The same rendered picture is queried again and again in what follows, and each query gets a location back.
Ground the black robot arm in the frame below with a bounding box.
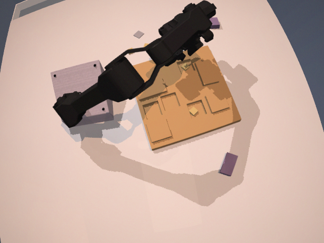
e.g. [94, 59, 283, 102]
[53, 0, 217, 128]

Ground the orange square puzzle board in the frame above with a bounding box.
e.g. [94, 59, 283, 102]
[136, 46, 241, 151]

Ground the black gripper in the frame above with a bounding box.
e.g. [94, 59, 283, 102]
[165, 30, 214, 66]

